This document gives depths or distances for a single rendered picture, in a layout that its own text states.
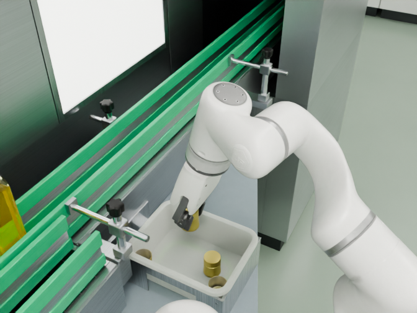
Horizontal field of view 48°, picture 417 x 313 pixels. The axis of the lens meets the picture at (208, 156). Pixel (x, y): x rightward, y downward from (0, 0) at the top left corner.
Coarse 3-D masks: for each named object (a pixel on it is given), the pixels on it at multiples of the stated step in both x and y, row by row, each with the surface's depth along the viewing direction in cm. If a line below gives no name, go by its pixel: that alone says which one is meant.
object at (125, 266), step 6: (90, 234) 86; (84, 240) 85; (102, 240) 85; (102, 246) 84; (108, 246) 84; (114, 246) 84; (102, 252) 83; (108, 252) 83; (108, 258) 83; (114, 258) 82; (120, 264) 82; (126, 264) 84; (120, 270) 83; (126, 270) 85; (126, 276) 86; (126, 282) 86
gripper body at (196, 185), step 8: (184, 168) 73; (192, 168) 73; (184, 176) 73; (192, 176) 72; (200, 176) 72; (208, 176) 73; (216, 176) 76; (176, 184) 75; (184, 184) 74; (192, 184) 73; (200, 184) 73; (208, 184) 75; (216, 184) 81; (176, 192) 76; (184, 192) 75; (192, 192) 74; (200, 192) 74; (208, 192) 78; (176, 200) 77; (192, 200) 75; (200, 200) 76; (192, 208) 76
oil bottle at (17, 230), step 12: (0, 180) 69; (0, 192) 69; (0, 204) 69; (12, 204) 72; (0, 216) 70; (12, 216) 72; (0, 228) 71; (12, 228) 73; (24, 228) 76; (0, 240) 72; (12, 240) 74; (0, 252) 73
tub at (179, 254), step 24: (168, 216) 101; (216, 216) 96; (168, 240) 100; (192, 240) 100; (216, 240) 99; (240, 240) 95; (144, 264) 87; (168, 264) 95; (192, 264) 95; (240, 264) 86
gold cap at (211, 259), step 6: (210, 252) 92; (216, 252) 92; (204, 258) 91; (210, 258) 91; (216, 258) 91; (204, 264) 92; (210, 264) 90; (216, 264) 90; (204, 270) 93; (210, 270) 91; (216, 270) 92; (210, 276) 92
